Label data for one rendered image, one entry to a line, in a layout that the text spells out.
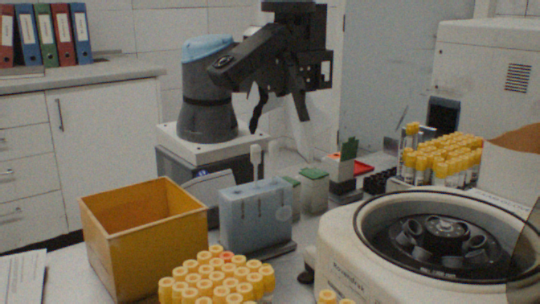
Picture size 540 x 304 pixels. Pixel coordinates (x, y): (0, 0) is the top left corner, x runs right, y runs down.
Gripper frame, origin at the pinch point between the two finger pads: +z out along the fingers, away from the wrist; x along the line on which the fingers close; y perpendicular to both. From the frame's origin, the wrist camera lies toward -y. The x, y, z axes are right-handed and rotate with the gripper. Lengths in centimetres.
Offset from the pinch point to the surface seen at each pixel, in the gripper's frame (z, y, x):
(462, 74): -4, 57, 11
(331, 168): 9.4, 17.6, 8.1
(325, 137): 83, 173, 199
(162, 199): 8.8, -13.4, 10.6
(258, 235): 11.7, -3.9, -1.9
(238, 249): 13.0, -7.2, -1.9
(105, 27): -1, 31, 234
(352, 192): 13.8, 20.4, 5.2
